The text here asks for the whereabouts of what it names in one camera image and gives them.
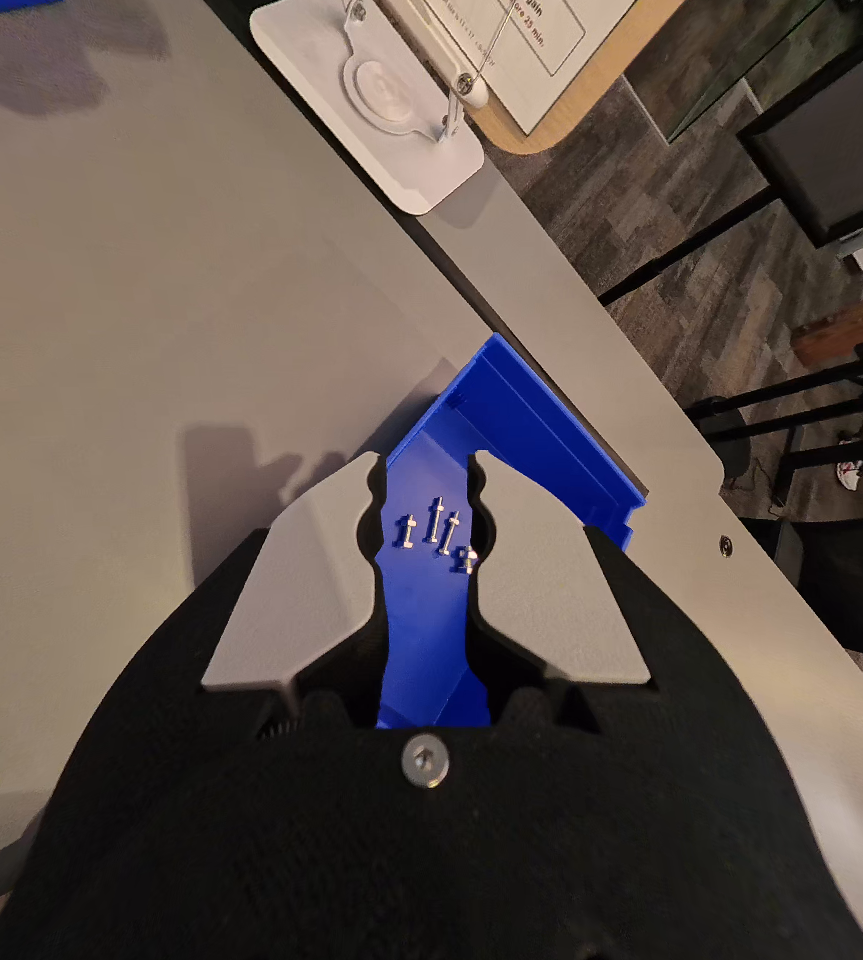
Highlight white tablet stand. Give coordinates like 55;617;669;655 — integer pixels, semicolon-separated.
250;0;487;216

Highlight instruction sheet on stand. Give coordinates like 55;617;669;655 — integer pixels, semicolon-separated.
401;0;688;156

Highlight black office chair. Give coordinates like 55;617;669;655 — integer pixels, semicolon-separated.
775;516;863;663

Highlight white instruction sheet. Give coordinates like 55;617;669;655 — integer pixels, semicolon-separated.
379;0;639;138

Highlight wooden post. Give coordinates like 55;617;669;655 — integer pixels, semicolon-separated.
791;288;863;366

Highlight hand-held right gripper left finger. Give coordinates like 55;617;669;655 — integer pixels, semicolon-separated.
201;452;389;714

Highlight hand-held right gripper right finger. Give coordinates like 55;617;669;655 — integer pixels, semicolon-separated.
467;450;652;708

